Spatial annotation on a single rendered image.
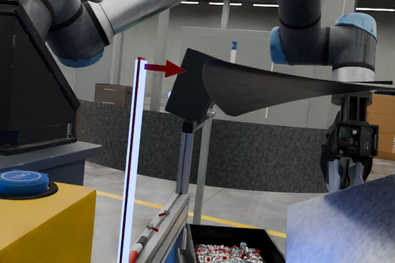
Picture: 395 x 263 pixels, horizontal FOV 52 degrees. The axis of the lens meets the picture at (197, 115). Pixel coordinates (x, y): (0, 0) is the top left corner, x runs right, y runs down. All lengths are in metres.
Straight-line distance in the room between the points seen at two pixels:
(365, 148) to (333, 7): 4.27
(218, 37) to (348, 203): 6.49
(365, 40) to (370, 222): 0.39
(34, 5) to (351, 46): 0.61
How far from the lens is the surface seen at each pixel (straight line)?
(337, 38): 0.80
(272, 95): 0.58
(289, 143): 2.47
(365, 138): 0.74
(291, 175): 2.52
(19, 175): 0.35
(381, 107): 8.66
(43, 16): 0.89
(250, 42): 6.81
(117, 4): 1.03
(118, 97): 7.31
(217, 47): 6.96
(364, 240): 0.51
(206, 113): 1.15
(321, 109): 4.88
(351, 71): 0.78
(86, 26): 1.00
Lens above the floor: 1.17
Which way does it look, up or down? 5 degrees down
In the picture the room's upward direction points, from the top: 6 degrees clockwise
